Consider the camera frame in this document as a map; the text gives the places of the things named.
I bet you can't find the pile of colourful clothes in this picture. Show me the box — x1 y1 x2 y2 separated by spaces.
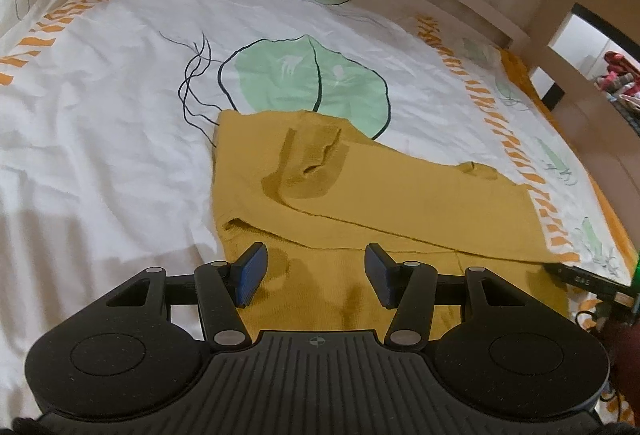
594 49 640 136

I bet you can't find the black cable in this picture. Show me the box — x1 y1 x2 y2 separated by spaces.
574 307 613 332

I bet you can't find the mustard yellow knit sweater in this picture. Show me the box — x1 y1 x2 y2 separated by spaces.
210 109 571 333

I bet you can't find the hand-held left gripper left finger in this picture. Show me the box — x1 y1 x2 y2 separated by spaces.
94 242 269 352

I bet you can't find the white leaf print bed cover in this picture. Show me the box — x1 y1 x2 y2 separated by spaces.
0 0 637 421

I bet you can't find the person's right forearm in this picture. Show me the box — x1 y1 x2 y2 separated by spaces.
599 317 640 403

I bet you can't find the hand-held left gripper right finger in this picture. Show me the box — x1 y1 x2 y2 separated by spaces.
364 243 544 352

